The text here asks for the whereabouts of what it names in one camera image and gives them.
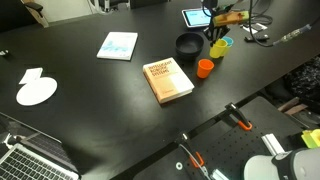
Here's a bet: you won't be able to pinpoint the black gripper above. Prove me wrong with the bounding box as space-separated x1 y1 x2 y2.
203 26 230 47

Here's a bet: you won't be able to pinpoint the yellow-green plastic cup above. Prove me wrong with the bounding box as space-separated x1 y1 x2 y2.
209 39 228 58

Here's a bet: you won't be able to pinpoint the blue plastic cup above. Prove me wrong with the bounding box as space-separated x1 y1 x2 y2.
222 36 234 56

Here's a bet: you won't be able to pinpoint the orange plastic cup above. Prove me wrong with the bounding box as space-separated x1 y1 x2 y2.
197 59 214 78

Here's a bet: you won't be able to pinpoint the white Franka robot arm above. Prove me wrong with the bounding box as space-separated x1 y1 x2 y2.
196 96 319 180

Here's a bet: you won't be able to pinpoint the stacked black bowls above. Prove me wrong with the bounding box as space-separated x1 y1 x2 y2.
175 33 204 59

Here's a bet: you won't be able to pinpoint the black device on table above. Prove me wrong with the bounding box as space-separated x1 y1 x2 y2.
244 35 269 42

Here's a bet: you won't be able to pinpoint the orange textbook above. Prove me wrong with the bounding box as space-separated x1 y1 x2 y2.
143 57 194 104

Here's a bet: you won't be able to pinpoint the orange black clamp far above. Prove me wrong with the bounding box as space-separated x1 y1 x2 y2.
225 103 252 131

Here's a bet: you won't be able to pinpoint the orange black clamp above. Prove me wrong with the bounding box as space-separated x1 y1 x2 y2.
176 133 211 180
225 103 252 131

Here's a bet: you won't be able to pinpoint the light blue white book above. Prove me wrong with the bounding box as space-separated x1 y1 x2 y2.
96 32 138 61

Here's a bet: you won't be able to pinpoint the orange black clamp near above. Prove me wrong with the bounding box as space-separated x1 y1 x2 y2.
176 133 211 180

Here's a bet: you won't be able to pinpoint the black perforated mounting board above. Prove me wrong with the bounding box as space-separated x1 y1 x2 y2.
134 96 301 180

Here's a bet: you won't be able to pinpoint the yellow plastic block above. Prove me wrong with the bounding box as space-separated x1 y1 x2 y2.
301 129 320 148

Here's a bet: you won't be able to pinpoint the white paper napkin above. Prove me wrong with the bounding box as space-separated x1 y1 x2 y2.
20 67 43 84

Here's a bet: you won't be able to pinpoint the white round paper plate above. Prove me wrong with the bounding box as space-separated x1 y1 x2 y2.
16 77 58 106

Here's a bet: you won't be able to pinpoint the silver laptop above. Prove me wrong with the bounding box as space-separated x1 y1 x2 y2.
0 113 81 180

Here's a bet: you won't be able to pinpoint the tablet with white frame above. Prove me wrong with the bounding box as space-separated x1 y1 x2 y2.
182 8 211 28

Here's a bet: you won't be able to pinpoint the silver aluminium bracket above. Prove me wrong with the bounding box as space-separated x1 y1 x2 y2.
261 134 285 156

